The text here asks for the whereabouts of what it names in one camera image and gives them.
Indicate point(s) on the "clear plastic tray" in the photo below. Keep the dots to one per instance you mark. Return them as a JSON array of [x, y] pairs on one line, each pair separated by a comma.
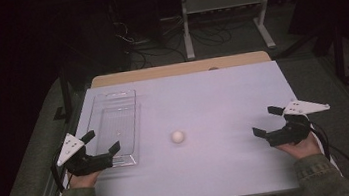
[[115, 127]]

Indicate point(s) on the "person's left hand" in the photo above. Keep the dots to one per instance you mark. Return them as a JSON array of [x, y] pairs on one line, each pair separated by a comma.
[[83, 180]]

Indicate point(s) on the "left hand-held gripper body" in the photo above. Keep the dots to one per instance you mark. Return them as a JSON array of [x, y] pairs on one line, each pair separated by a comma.
[[83, 163]]

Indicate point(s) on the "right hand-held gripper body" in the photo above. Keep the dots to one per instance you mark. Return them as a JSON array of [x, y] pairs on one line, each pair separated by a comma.
[[295, 123]]

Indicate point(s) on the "person's right hand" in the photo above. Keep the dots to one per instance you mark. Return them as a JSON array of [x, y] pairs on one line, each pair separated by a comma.
[[301, 148]]

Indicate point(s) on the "white metal table frame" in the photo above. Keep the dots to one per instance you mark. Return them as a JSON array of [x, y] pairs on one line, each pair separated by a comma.
[[224, 14]]

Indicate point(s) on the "white egg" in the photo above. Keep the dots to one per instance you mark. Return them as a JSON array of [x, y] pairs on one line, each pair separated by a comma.
[[178, 136]]

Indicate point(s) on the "black metal stand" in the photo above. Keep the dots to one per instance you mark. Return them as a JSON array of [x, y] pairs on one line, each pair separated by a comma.
[[63, 98], [343, 57]]

